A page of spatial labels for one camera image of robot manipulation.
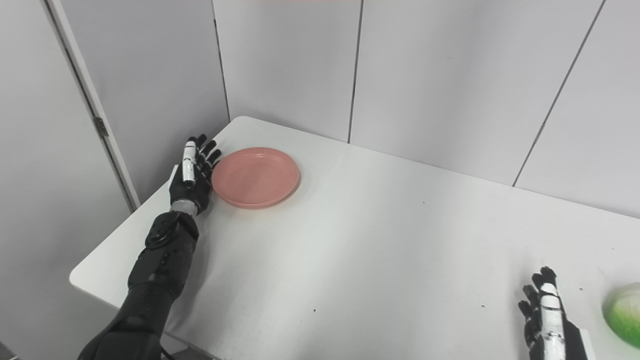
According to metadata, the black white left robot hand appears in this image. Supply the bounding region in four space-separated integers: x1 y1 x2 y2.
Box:
169 134 223 216

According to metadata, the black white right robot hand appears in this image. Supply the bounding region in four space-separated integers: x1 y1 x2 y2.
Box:
518 266 596 360

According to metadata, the pink round plate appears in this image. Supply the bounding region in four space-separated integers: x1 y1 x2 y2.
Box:
211 147 301 210

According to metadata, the green white toy cabbage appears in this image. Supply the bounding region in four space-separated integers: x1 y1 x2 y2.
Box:
602 282 640 349

